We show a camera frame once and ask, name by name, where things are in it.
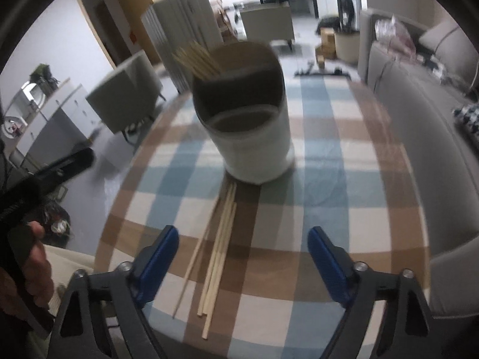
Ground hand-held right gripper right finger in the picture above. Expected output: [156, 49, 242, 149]
[307, 226, 435, 359]

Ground round vanity mirror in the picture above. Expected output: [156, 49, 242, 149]
[20, 82, 47, 111]

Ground black backpack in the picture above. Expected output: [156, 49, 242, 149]
[294, 65, 352, 79]

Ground houndstooth throw pillow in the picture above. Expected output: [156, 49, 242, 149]
[451, 103, 479, 141]

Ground white drawer dresser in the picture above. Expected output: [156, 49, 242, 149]
[0, 78, 103, 173]

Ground grey fabric sofa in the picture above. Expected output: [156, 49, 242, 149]
[357, 7, 479, 318]

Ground wooden chopsticks pile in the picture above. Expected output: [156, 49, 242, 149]
[172, 183, 238, 340]

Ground flat cardboard box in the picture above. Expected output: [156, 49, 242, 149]
[315, 43, 337, 60]

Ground checkered tablecloth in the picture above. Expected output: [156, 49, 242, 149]
[95, 54, 431, 359]

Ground person's cream trousers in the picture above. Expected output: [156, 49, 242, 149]
[26, 245, 124, 359]

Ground green plant in vase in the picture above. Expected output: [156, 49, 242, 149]
[29, 63, 60, 96]

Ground black trash bag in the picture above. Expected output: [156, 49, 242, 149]
[317, 16, 339, 32]

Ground wooden door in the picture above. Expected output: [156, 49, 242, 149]
[112, 0, 161, 64]

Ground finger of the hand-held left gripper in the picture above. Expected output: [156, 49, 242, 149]
[35, 147, 94, 191]

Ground clear plastic bag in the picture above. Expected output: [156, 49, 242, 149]
[374, 15, 418, 55]

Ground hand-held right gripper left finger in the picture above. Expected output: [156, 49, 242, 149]
[47, 225, 179, 359]

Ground person's left hand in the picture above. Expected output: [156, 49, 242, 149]
[23, 220, 55, 309]

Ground white cylindrical utensil holder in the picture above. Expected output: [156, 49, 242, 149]
[192, 42, 294, 185]

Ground black floor bag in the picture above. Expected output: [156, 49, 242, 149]
[39, 204, 72, 238]

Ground white washing machine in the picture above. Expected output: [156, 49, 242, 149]
[335, 0, 362, 32]

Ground grey sofa back cushion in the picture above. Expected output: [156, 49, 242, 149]
[418, 19, 474, 60]

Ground cream hard-shell suitcase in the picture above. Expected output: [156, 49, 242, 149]
[140, 0, 225, 94]

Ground wooden storage rack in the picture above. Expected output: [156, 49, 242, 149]
[210, 0, 240, 42]

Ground beige cube ottoman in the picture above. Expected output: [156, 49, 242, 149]
[239, 2, 296, 51]
[85, 50, 166, 146]

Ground beige trash bin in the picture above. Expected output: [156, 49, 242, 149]
[334, 30, 360, 64]

